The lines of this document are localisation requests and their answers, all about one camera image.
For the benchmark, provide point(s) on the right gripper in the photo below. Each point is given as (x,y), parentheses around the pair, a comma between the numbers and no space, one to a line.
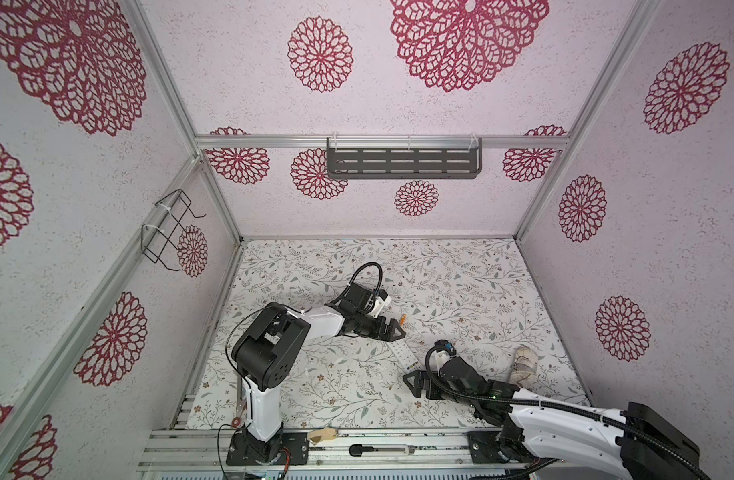
(417,382)

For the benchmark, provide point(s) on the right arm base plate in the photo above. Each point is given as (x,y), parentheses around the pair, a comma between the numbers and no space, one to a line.
(490,447)

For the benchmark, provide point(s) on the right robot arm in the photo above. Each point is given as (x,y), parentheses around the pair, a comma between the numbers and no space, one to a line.
(633,443)

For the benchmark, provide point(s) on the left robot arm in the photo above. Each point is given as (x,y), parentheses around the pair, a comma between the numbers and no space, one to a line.
(267,350)

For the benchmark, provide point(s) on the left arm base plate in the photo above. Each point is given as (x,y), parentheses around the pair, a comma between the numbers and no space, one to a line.
(284,448)

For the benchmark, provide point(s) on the black wire wall rack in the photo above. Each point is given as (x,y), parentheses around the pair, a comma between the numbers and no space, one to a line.
(175,242)

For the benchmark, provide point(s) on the grey slotted wall shelf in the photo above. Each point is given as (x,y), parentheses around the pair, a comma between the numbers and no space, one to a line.
(407,163)

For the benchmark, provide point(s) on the red kitchen tongs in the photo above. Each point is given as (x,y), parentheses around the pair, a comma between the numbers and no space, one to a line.
(241,406)

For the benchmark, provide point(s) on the white remote control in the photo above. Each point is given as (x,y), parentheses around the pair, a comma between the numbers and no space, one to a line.
(404,355)

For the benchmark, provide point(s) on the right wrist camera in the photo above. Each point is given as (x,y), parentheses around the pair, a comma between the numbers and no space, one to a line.
(443,351)

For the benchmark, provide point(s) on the black handled tool on rail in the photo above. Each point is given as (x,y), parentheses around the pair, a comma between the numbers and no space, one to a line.
(364,450)

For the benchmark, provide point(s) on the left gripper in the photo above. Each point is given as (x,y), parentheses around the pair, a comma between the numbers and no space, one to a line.
(380,333)

